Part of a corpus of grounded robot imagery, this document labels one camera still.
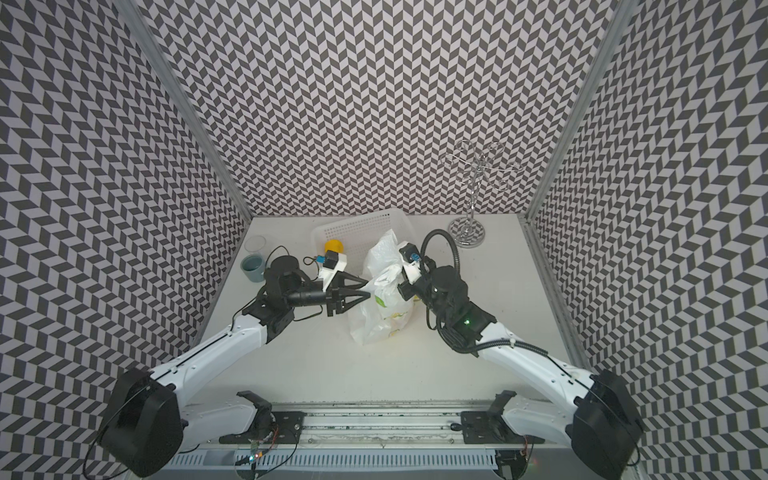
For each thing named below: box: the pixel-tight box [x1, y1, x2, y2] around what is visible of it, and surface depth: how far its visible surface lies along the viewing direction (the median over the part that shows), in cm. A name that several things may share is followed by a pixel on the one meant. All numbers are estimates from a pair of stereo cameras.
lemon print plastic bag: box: [348, 230, 415, 345], surface depth 72 cm
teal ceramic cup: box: [240, 254, 266, 283], surface depth 99 cm
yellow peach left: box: [324, 239, 344, 254], surface depth 106 cm
